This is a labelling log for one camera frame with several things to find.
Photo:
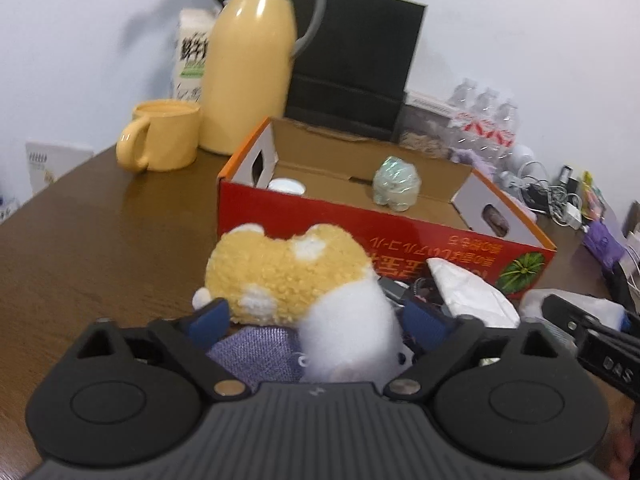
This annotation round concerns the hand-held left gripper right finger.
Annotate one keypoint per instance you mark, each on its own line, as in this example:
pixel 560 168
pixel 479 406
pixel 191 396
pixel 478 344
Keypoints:
pixel 427 324

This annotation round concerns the clear water bottle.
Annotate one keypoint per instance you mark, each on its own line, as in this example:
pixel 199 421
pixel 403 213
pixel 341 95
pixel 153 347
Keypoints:
pixel 462 110
pixel 485 120
pixel 506 127

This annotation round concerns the yellow and white plush toy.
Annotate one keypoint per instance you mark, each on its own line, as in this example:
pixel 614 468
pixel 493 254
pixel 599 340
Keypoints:
pixel 285 275

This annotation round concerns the small white fan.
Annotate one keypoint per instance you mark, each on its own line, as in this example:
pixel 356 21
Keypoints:
pixel 520 155

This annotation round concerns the colourful snack packet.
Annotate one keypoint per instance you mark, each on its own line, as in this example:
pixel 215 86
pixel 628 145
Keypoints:
pixel 595 200

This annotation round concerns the white face mask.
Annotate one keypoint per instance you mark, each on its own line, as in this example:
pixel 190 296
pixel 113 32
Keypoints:
pixel 465 290

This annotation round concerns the white bottle cap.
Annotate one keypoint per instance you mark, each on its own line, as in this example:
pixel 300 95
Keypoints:
pixel 286 186

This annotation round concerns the black paper bag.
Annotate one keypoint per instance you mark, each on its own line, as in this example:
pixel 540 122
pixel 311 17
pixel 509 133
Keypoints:
pixel 360 60

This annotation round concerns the white milk carton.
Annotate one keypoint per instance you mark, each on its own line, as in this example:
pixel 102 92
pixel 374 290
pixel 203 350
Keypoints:
pixel 192 60

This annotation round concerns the red cardboard box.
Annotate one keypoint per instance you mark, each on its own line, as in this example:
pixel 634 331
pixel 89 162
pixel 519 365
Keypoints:
pixel 280 215

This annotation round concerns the white panel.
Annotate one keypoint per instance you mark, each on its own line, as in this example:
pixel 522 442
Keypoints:
pixel 60 165

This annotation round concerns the black cloth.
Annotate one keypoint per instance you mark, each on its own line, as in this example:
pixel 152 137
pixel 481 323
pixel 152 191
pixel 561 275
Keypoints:
pixel 622 280

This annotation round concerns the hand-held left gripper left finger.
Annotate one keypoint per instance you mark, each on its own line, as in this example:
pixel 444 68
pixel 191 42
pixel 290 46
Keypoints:
pixel 210 320

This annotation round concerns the yellow mug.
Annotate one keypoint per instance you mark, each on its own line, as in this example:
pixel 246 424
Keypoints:
pixel 170 140

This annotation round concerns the purple cloth pouch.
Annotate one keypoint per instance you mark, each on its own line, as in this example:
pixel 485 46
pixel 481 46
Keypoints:
pixel 260 355

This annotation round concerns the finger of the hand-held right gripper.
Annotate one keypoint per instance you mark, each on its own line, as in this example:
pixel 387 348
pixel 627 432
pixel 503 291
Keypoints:
pixel 631 319
pixel 570 312

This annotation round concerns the black adapter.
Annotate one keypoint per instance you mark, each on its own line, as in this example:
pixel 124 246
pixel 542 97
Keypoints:
pixel 567 175

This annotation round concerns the iridescent wrap ball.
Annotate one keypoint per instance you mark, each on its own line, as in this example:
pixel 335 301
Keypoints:
pixel 397 182

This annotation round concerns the clear seed container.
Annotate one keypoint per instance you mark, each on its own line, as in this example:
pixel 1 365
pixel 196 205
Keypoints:
pixel 425 135

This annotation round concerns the yellow thermos jug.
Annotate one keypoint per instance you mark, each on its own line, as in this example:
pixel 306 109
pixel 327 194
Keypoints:
pixel 250 85

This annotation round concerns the purple packet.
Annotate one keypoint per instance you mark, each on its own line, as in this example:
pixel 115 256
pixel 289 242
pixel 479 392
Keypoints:
pixel 602 245

